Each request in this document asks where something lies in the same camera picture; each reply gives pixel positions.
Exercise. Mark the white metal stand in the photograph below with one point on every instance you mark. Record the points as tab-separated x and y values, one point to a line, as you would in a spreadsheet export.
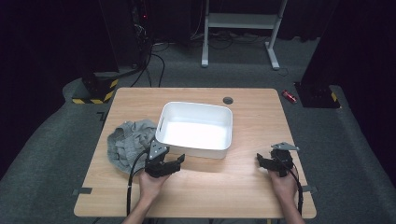
243	21

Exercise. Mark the grey tape strip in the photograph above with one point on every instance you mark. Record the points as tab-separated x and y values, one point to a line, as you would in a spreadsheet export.
309	188
82	191

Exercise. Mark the grey cloth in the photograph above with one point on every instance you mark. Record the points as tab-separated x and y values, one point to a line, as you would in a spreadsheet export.
127	143

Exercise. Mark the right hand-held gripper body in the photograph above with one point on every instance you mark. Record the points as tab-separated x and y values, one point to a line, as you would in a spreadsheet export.
282	158

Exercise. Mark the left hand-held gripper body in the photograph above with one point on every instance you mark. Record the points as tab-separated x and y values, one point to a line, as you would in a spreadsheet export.
155	161

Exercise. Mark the person's right hand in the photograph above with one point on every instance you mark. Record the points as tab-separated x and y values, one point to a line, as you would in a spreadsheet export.
285	185

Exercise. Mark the black stand with striped base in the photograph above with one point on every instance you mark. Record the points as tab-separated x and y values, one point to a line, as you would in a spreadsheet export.
96	88
317	95

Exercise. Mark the red object on floor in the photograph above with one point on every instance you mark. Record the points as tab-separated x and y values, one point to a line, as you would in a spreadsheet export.
289	96

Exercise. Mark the person's left hand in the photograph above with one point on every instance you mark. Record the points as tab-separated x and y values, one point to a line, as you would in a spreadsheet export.
151	186

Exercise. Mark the white plastic basin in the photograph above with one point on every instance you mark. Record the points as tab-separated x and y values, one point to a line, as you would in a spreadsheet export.
194	133

